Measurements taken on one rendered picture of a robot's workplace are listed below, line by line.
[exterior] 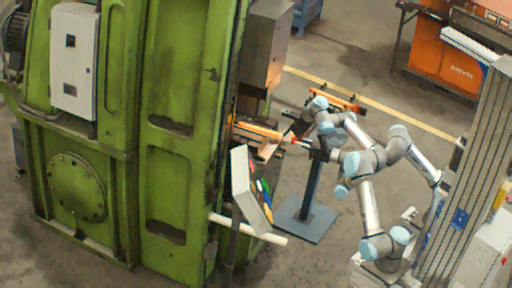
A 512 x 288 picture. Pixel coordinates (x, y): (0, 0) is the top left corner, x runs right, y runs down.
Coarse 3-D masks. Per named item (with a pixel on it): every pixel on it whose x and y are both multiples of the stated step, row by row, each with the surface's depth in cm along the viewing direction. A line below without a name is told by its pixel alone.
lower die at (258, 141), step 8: (240, 120) 355; (248, 120) 356; (232, 128) 349; (240, 128) 349; (264, 128) 352; (232, 136) 344; (240, 136) 345; (248, 136) 344; (256, 136) 345; (264, 136) 345; (232, 144) 344; (240, 144) 342; (248, 144) 340; (256, 144) 341; (264, 144) 349; (256, 152) 340
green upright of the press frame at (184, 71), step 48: (192, 0) 278; (144, 48) 295; (192, 48) 291; (144, 96) 309; (192, 96) 305; (144, 144) 325; (192, 144) 313; (144, 192) 345; (192, 192) 329; (144, 240) 367; (192, 240) 349
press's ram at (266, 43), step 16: (256, 0) 308; (272, 0) 311; (256, 16) 292; (272, 16) 292; (288, 16) 309; (256, 32) 297; (272, 32) 294; (288, 32) 320; (256, 48) 302; (272, 48) 300; (256, 64) 307; (272, 64) 310; (240, 80) 315; (256, 80) 311
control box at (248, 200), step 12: (240, 156) 295; (252, 156) 304; (240, 168) 288; (240, 180) 282; (252, 180) 286; (240, 192) 275; (252, 192) 277; (240, 204) 279; (252, 204) 279; (252, 216) 283; (264, 216) 284; (264, 228) 288
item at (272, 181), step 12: (276, 144) 354; (228, 156) 344; (264, 156) 344; (228, 168) 350; (264, 168) 340; (276, 168) 370; (228, 180) 357; (276, 180) 382; (228, 192) 362; (228, 204) 366
